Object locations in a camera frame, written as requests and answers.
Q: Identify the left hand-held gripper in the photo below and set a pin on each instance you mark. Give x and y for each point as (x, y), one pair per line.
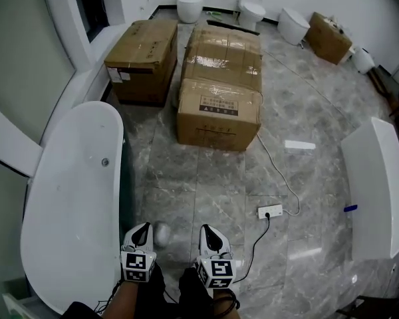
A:
(136, 266)

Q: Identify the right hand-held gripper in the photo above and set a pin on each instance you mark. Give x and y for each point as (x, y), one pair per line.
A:
(219, 271)

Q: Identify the white fluffy cleaning cloth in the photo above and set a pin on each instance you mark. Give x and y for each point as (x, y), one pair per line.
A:
(162, 234)

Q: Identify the white oval bathtub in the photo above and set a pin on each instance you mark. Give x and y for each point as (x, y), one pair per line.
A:
(73, 194)

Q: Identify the person's right forearm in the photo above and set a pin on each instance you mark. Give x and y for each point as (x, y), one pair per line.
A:
(224, 311)

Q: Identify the person's left forearm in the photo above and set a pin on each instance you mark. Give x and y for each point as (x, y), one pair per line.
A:
(121, 299)

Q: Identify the black trousers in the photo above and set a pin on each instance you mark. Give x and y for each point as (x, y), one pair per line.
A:
(193, 294)

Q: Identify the dark wrist bangle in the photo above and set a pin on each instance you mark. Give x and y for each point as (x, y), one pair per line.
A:
(232, 299)

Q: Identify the white power strip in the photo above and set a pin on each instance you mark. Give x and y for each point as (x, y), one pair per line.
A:
(274, 210)

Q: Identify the cardboard box with black label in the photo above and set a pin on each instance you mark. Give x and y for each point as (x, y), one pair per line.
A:
(216, 121)

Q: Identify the white side table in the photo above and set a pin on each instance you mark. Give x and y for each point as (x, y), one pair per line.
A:
(20, 307)

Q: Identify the wide beige roller blind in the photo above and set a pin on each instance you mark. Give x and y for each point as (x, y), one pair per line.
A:
(3, 211)

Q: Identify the small blue object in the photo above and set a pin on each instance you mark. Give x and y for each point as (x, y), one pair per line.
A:
(350, 208)

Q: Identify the white rectangular tub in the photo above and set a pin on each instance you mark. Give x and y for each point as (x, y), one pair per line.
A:
(375, 184)

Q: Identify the cardboard box with white labels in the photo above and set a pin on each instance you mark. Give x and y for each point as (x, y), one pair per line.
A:
(139, 55)

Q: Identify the tape-wrapped cardboard box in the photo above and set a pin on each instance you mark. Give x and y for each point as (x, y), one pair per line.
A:
(222, 55)

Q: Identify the narrow beige roller blind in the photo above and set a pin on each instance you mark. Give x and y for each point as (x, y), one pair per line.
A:
(20, 62)

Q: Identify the dark window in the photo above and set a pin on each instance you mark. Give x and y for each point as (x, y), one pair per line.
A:
(98, 12)

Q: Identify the white tankless toilet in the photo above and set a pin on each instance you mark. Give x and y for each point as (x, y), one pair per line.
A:
(292, 25)

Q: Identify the small cardboard box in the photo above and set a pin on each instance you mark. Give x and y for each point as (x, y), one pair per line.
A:
(329, 42)

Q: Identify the brown wooden steps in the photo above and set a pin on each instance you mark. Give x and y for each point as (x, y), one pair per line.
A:
(380, 80)

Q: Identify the white toilet with tank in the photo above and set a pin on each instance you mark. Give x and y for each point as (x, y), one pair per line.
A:
(251, 12)

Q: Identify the small white toilet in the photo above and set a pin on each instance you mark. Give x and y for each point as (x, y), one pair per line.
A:
(364, 62)

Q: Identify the round white toilet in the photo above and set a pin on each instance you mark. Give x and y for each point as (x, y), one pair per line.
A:
(189, 7)

